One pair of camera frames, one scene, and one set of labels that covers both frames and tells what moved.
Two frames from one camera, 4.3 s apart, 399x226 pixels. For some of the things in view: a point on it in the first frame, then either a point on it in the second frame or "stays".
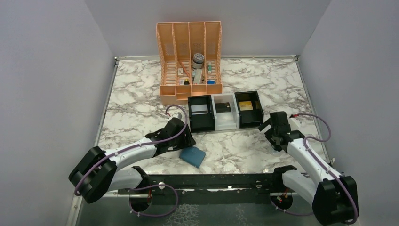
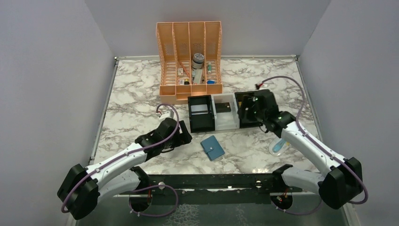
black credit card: [223, 107] stays
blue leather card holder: [193, 155] -> [212, 148]
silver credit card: [199, 109] stays
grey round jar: [198, 59] stays
